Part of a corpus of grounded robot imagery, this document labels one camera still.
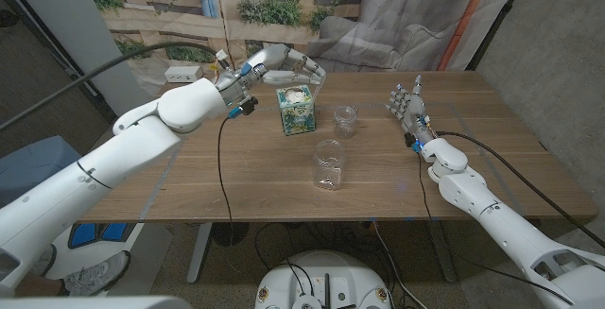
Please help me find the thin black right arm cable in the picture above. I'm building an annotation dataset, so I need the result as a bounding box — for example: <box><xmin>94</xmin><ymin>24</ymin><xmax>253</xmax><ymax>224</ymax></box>
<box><xmin>416</xmin><ymin>151</ymin><xmax>576</xmax><ymax>306</ymax></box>

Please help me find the white robot torso base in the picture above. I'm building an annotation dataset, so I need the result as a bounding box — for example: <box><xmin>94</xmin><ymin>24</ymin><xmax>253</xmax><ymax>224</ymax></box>
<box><xmin>253</xmin><ymin>249</ymin><xmax>392</xmax><ymax>309</ymax></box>

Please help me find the person's bare leg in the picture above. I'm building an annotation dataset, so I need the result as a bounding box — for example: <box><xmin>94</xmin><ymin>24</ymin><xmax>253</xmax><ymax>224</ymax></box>
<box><xmin>13</xmin><ymin>270</ymin><xmax>67</xmax><ymax>300</ymax></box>

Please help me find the grey floor cable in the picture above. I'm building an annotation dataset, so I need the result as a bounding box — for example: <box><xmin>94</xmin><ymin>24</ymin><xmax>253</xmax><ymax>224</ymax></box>
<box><xmin>372</xmin><ymin>221</ymin><xmax>429</xmax><ymax>309</ymax></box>

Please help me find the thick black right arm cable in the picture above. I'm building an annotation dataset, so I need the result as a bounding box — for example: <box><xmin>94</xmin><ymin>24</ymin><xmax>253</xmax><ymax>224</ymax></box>
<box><xmin>435</xmin><ymin>130</ymin><xmax>605</xmax><ymax>249</ymax></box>

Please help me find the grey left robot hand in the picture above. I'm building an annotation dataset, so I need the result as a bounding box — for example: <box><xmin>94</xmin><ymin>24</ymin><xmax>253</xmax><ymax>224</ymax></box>
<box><xmin>226</xmin><ymin>43</ymin><xmax>327</xmax><ymax>106</ymax></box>

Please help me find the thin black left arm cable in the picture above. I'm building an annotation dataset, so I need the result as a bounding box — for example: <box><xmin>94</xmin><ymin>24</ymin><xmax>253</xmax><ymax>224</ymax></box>
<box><xmin>216</xmin><ymin>115</ymin><xmax>235</xmax><ymax>228</ymax></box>

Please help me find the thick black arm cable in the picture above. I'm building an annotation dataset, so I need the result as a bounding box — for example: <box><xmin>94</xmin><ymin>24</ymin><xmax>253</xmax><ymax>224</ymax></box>
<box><xmin>435</xmin><ymin>130</ymin><xmax>605</xmax><ymax>249</ymax></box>
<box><xmin>0</xmin><ymin>41</ymin><xmax>228</xmax><ymax>131</ymax></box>

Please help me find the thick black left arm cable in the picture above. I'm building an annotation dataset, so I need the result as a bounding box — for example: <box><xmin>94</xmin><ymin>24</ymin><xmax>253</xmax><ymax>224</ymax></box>
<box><xmin>0</xmin><ymin>41</ymin><xmax>228</xmax><ymax>131</ymax></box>

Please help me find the printed fabric backdrop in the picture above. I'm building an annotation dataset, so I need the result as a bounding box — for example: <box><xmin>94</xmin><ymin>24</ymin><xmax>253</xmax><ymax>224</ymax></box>
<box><xmin>78</xmin><ymin>0</ymin><xmax>527</xmax><ymax>94</ymax></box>

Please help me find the blue-grey ottoman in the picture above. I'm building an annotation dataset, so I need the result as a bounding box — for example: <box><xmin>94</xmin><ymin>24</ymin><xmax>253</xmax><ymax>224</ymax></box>
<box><xmin>0</xmin><ymin>134</ymin><xmax>79</xmax><ymax>209</ymax></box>

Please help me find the teal floral tissue box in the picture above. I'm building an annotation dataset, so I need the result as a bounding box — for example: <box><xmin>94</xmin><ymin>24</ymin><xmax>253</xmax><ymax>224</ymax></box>
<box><xmin>275</xmin><ymin>83</ymin><xmax>317</xmax><ymax>137</ymax></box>

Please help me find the white power strip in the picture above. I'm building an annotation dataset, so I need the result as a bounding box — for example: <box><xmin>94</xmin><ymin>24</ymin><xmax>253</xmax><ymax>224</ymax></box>
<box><xmin>164</xmin><ymin>65</ymin><xmax>205</xmax><ymax>84</ymax></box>

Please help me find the small clear glass jar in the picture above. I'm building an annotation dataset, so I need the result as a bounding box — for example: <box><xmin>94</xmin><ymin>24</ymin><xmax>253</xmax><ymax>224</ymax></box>
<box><xmin>333</xmin><ymin>105</ymin><xmax>359</xmax><ymax>140</ymax></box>

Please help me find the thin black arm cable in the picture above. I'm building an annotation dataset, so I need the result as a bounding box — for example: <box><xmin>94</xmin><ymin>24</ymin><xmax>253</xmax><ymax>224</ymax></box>
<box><xmin>216</xmin><ymin>115</ymin><xmax>235</xmax><ymax>228</ymax></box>
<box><xmin>416</xmin><ymin>151</ymin><xmax>576</xmax><ymax>306</ymax></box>

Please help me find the black round floor fan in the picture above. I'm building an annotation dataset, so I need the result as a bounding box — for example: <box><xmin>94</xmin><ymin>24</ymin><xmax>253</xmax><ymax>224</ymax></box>
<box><xmin>211</xmin><ymin>222</ymin><xmax>251</xmax><ymax>248</ymax></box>

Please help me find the large clear plastic cup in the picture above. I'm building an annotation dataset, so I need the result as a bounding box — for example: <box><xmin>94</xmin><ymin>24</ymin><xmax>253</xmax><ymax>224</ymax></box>
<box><xmin>311</xmin><ymin>139</ymin><xmax>347</xmax><ymax>192</ymax></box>

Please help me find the black backdrop stand pole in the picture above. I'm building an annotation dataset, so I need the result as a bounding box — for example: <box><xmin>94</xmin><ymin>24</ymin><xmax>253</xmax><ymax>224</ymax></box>
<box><xmin>465</xmin><ymin>0</ymin><xmax>533</xmax><ymax>72</ymax></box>

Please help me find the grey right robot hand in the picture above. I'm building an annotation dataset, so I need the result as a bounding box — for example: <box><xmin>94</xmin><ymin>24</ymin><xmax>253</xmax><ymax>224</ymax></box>
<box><xmin>385</xmin><ymin>74</ymin><xmax>439</xmax><ymax>147</ymax></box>

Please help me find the grey sneaker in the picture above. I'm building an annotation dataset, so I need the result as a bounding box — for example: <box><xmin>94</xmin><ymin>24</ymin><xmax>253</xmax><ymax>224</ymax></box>
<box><xmin>30</xmin><ymin>245</ymin><xmax>59</xmax><ymax>277</ymax></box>
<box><xmin>63</xmin><ymin>250</ymin><xmax>132</xmax><ymax>297</ymax></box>

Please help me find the white table leg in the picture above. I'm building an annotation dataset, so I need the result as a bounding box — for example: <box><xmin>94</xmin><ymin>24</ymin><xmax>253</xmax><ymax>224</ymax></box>
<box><xmin>186</xmin><ymin>222</ymin><xmax>214</xmax><ymax>285</ymax></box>

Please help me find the white robot chest edge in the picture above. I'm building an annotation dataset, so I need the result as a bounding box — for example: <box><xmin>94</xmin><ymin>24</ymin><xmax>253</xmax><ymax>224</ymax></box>
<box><xmin>0</xmin><ymin>296</ymin><xmax>193</xmax><ymax>309</ymax></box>

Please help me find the grey table leg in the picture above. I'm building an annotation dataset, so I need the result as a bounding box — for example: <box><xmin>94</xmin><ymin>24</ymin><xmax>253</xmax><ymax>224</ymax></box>
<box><xmin>427</xmin><ymin>218</ymin><xmax>458</xmax><ymax>284</ymax></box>

